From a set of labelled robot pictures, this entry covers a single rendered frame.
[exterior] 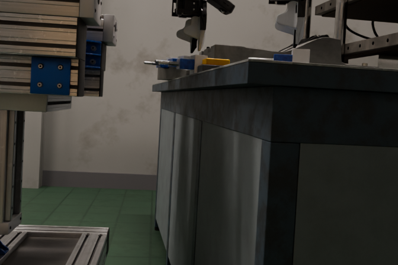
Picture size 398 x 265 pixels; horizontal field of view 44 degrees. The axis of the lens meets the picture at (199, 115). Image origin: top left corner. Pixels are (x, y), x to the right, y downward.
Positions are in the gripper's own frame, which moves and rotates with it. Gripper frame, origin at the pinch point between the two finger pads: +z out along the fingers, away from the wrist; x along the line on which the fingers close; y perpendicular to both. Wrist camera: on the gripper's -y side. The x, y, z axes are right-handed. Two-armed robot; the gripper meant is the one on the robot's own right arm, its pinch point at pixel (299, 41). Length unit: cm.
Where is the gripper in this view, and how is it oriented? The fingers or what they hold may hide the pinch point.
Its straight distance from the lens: 111.5
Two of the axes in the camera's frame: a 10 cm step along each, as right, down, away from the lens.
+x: -1.2, 0.3, -9.9
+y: -9.9, -0.6, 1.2
